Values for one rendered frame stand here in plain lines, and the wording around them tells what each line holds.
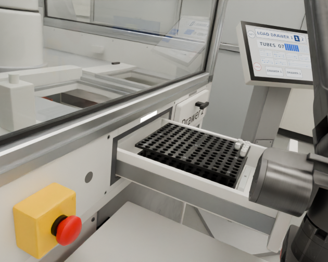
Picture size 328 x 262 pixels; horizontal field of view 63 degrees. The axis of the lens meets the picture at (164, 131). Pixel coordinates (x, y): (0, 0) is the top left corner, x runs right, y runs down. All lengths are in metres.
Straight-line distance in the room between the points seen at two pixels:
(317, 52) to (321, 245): 0.25
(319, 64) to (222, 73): 1.91
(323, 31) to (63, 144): 0.41
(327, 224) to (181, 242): 0.29
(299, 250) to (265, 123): 1.19
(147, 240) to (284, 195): 0.31
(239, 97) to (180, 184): 1.83
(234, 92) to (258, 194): 2.00
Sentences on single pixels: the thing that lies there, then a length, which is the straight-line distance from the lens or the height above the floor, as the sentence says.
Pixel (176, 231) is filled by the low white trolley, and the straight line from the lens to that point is 0.59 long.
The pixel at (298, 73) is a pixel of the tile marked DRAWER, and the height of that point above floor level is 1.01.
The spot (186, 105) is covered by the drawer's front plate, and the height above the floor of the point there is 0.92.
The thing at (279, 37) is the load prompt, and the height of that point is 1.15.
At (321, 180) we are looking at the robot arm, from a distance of 0.35.
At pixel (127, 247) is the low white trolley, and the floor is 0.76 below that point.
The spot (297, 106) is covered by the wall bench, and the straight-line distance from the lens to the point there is 3.56.
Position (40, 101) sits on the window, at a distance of 0.40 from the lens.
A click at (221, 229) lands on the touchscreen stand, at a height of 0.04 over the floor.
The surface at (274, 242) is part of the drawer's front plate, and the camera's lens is 0.51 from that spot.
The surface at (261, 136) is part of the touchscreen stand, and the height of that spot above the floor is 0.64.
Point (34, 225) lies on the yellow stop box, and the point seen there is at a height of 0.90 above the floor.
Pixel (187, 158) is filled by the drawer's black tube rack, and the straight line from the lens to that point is 0.55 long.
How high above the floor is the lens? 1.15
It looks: 22 degrees down
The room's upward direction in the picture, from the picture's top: 8 degrees clockwise
